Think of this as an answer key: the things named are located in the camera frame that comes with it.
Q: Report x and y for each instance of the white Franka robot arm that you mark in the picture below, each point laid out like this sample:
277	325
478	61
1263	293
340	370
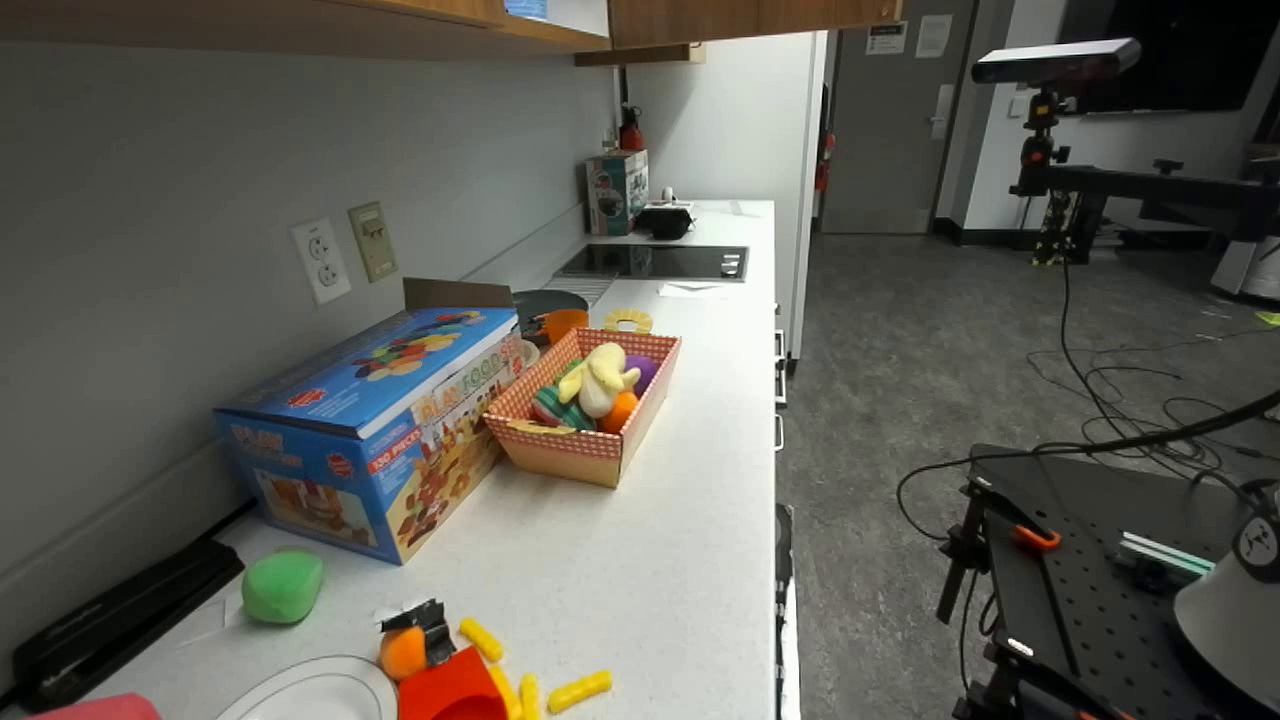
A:
1224	624

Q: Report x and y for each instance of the wooden upper cabinet body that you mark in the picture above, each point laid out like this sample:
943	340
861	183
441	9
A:
203	24

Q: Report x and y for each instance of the purple toy vegetable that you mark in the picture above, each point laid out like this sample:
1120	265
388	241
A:
642	370

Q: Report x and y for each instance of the pale yellow toy chicken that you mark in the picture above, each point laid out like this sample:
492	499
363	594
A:
607	372

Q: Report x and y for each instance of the yellow toy slice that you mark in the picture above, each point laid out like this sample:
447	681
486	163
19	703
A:
630	316

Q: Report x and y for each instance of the orange toy fruit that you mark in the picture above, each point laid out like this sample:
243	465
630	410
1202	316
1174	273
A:
619	410

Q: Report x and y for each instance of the green toy vegetable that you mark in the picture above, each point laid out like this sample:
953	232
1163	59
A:
562	410

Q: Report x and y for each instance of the red checkered paper basket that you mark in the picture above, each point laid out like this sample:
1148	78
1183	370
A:
574	453

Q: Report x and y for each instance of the black bowl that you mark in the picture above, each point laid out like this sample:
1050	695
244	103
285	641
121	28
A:
664	220

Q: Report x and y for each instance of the colourful carton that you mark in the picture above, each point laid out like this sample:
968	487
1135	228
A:
619	193

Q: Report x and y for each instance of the brown flat board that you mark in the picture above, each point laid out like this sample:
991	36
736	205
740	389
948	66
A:
452	293

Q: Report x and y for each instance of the red bottle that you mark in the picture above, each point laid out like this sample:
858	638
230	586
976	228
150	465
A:
630	128

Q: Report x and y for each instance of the white refrigerator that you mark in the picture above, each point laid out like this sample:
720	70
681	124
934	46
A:
735	134

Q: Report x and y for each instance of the red fire extinguisher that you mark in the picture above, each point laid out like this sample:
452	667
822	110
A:
825	163

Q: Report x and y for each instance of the blue toy food box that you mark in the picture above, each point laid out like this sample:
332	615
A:
372	427

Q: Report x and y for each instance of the yellow toy fry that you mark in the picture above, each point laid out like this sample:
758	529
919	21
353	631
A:
581	689
529	698
482	638

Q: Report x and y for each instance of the grey room door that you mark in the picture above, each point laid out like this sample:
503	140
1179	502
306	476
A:
893	134

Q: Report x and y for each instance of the small black toy piece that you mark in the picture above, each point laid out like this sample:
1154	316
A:
420	621

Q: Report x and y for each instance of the small orange toy ball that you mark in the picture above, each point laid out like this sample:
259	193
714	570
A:
400	655

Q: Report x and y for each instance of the red toy fries holder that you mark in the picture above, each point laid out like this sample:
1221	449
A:
447	689

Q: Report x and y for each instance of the white paper sign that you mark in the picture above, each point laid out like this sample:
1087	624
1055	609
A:
886	36
934	35

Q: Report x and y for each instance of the green cup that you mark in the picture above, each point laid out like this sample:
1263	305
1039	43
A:
282	588

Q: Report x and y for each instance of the orange clamp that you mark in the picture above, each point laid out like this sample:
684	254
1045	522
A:
1039	537

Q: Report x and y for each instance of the white round plate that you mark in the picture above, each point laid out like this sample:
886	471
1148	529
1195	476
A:
306	695

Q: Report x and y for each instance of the black perforated robot table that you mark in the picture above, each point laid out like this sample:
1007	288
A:
1082	600

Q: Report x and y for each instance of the teal rod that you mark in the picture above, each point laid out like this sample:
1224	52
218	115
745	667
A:
1165	554

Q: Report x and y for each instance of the white floor container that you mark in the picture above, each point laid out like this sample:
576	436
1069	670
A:
1247	269

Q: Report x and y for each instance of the coral pink cloth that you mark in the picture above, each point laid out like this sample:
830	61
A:
102	711

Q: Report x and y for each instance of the beige wall switch plate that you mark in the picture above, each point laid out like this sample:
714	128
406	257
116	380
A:
372	241

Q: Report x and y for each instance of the white wall outlet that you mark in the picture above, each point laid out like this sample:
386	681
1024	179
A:
323	262

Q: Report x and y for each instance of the black stereo camera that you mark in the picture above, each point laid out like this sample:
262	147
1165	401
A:
1055	61

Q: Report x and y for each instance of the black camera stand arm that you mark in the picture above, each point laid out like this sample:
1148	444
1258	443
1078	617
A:
1147	184

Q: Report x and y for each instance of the black wall screen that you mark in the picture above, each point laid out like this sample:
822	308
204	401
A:
1186	52

